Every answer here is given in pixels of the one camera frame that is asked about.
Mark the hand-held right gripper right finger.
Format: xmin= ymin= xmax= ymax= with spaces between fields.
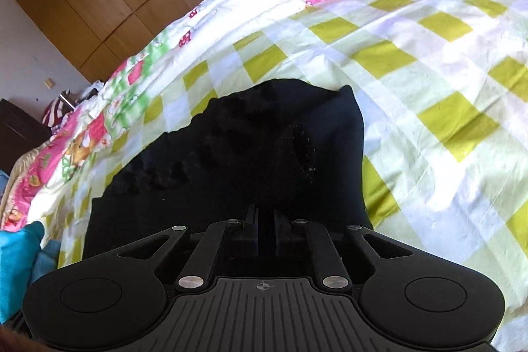
xmin=264 ymin=208 xmax=413 ymax=290

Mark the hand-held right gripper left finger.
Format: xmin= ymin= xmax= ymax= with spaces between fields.
xmin=116 ymin=208 xmax=261 ymax=291

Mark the yellow checked bed sheet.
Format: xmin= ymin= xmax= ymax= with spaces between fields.
xmin=58 ymin=0 xmax=528 ymax=352

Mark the black garment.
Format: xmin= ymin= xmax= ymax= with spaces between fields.
xmin=82 ymin=78 xmax=374 ymax=274

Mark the dark wooden furniture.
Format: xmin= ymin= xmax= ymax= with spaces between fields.
xmin=0 ymin=98 xmax=50 ymax=175

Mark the teal cloth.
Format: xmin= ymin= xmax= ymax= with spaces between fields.
xmin=0 ymin=220 xmax=45 ymax=324

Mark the grey-blue cloth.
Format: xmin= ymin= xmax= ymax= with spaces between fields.
xmin=39 ymin=239 xmax=62 ymax=282

